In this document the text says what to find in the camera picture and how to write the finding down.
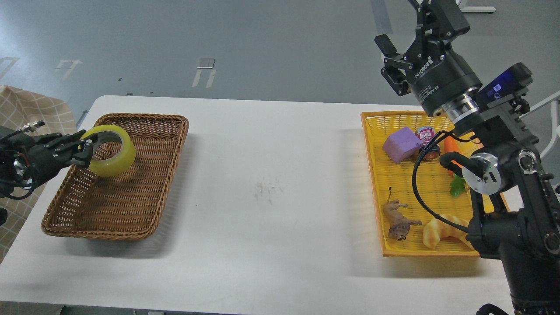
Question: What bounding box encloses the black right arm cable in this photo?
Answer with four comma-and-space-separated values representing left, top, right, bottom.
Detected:
412, 130, 471, 233

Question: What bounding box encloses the purple foam block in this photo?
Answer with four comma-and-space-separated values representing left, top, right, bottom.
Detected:
382, 127, 422, 164

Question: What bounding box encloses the yellow plastic basket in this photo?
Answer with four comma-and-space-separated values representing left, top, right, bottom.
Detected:
360, 111, 510, 258

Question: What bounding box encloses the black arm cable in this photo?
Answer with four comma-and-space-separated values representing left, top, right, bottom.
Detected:
412, 130, 471, 233
0, 121, 46, 201

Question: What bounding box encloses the brown wicker basket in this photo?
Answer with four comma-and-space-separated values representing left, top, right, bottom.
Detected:
41, 113, 189, 241

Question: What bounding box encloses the toy croissant bread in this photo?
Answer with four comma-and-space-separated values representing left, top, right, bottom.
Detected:
423, 218, 474, 250

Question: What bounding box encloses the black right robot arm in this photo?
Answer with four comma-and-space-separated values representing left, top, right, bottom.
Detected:
375, 0, 560, 315

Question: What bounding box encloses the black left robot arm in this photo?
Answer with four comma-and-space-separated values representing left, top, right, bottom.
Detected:
0, 127, 98, 200

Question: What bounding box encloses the yellow tape roll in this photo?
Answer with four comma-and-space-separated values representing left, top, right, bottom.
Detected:
88, 124, 136, 177

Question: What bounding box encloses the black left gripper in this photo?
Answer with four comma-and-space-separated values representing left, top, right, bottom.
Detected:
26, 129, 98, 184

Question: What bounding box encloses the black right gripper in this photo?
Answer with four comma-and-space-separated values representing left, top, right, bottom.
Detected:
374, 0, 482, 116

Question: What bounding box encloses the beige checkered cloth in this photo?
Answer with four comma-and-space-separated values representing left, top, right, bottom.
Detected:
0, 84, 77, 261

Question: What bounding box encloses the orange toy carrot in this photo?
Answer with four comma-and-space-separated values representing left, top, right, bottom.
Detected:
444, 136, 466, 198

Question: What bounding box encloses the small pink can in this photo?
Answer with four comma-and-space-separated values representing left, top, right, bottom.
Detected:
415, 126, 441, 161

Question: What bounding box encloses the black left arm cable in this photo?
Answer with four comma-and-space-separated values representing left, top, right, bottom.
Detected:
0, 121, 46, 201

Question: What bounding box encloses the brown toy lion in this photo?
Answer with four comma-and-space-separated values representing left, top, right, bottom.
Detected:
382, 187, 423, 241

